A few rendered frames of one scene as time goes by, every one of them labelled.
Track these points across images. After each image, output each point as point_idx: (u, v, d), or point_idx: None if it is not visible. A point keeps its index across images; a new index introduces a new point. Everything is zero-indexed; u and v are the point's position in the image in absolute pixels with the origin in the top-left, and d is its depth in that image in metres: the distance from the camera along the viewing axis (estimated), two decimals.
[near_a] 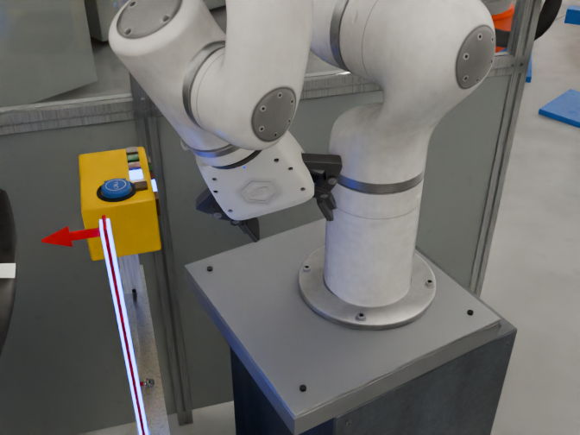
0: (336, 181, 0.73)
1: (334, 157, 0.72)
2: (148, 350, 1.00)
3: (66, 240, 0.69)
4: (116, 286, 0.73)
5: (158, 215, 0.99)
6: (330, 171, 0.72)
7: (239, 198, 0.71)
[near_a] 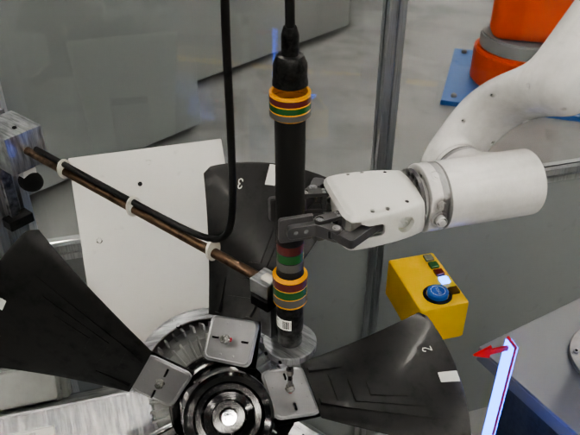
0: None
1: (320, 180, 0.86)
2: None
3: (487, 354, 1.04)
4: (507, 381, 1.07)
5: None
6: None
7: None
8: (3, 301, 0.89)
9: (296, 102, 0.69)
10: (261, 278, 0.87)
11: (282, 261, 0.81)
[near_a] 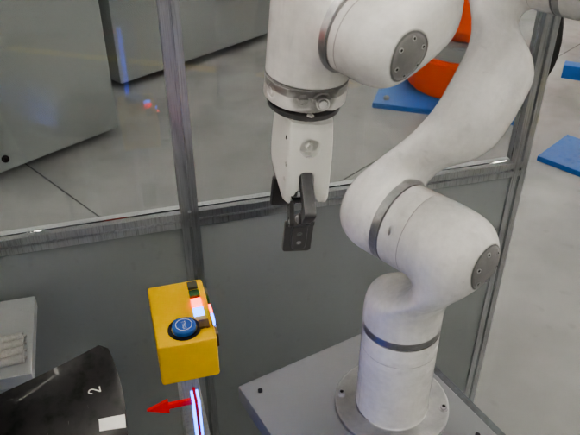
0: None
1: None
2: None
3: (165, 408, 0.89)
4: None
5: (217, 345, 1.19)
6: None
7: None
8: None
9: None
10: None
11: None
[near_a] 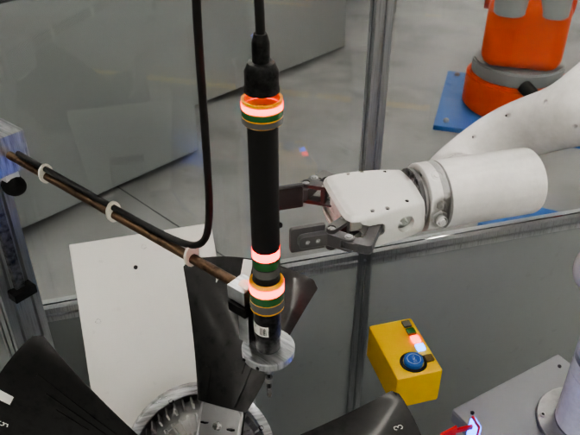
0: None
1: (328, 173, 0.87)
2: None
3: (453, 433, 1.13)
4: None
5: None
6: None
7: None
8: None
9: (267, 109, 0.69)
10: (239, 284, 0.87)
11: (258, 267, 0.81)
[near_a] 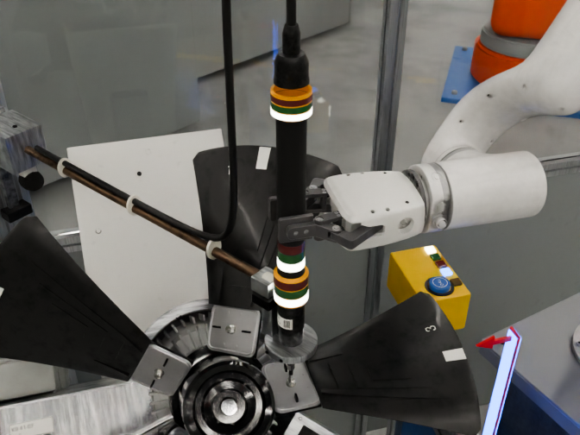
0: None
1: (320, 180, 0.86)
2: None
3: (490, 344, 1.02)
4: (511, 372, 1.06)
5: None
6: None
7: None
8: (264, 167, 0.96)
9: (298, 100, 0.69)
10: (262, 276, 0.87)
11: (284, 260, 0.81)
